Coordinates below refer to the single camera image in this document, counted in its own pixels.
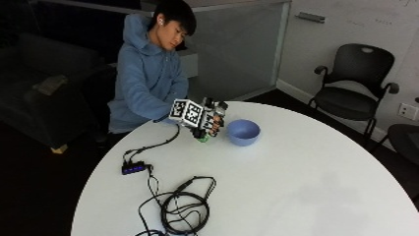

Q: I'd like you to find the blue bowl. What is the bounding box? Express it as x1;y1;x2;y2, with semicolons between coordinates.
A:
224;118;262;148

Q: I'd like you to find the white marker cube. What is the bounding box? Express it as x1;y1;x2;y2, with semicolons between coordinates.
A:
167;98;207;129

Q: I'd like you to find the the person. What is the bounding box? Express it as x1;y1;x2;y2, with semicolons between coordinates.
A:
106;0;198;135

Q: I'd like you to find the black usb hub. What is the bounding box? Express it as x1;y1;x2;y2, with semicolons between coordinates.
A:
121;160;147;176

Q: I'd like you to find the frosted glass partition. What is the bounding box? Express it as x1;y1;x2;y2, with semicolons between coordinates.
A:
186;1;292;101

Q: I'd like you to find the black office chair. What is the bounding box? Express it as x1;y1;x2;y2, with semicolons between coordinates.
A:
305;42;400;149
376;123;419;166

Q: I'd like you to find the grey whiteboard eraser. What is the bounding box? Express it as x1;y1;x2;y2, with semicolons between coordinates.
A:
293;11;327;25

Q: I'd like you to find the dark armchair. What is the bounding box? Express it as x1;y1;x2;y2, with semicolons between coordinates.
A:
0;31;115;149

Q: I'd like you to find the grey cushion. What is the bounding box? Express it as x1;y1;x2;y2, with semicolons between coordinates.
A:
31;74;69;96

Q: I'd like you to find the thin black cable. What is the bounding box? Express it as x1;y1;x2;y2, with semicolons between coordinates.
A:
122;123;182;164

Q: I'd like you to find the coiled black cable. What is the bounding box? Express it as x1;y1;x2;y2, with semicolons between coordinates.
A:
132;164;218;236

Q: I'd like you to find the white wall outlet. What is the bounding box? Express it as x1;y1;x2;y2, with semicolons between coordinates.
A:
396;102;419;122

